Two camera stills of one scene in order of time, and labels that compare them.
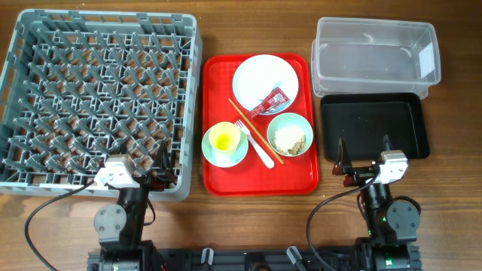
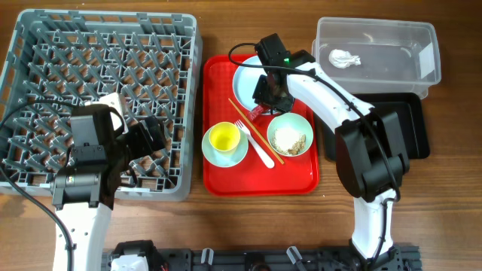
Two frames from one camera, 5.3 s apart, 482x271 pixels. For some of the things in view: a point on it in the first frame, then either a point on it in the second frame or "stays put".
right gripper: (345, 168) -> (260, 98)
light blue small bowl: (224, 159) stays put
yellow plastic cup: (224, 136) stays put
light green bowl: (290, 135) stays put
